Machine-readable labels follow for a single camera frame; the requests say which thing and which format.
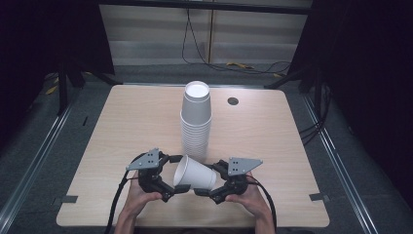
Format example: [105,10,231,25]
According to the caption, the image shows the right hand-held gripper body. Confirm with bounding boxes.
[223,157,263,196]

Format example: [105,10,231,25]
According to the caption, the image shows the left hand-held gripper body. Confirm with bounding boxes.
[126,147,169,193]

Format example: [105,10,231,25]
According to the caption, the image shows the single white paper cup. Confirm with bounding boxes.
[172,154,217,191]

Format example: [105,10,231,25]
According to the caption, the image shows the stack of white paper cups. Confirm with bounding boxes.
[179,80,212,163]

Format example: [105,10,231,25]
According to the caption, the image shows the person's left hand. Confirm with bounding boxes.
[121,176,164,216]

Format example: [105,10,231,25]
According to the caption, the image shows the person's right hand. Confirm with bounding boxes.
[225,175,272,217]

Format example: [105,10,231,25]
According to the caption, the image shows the grey tape strip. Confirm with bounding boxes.
[309,192,330,203]
[59,195,79,205]

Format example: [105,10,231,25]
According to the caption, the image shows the black metal stand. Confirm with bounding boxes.
[56,61,124,117]
[263,64,326,122]

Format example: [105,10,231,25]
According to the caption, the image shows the black overhead bar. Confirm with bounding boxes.
[97,0,315,16]

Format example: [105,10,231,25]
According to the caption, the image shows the black curtain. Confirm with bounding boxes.
[286,0,413,211]
[0,0,116,150]

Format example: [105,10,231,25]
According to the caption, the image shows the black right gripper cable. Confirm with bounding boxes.
[247,176,278,233]

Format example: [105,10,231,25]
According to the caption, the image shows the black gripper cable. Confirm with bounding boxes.
[247,176,278,233]
[104,152,146,234]

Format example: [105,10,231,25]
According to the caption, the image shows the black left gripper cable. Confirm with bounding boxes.
[104,152,146,234]

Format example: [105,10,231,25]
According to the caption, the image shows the bundle of black floor cables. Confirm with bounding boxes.
[298,84,333,146]

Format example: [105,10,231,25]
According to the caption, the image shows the metal floor rail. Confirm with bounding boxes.
[0,87,83,226]
[301,93,380,234]

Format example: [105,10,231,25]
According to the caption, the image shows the black wall cable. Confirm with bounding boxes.
[180,8,292,76]

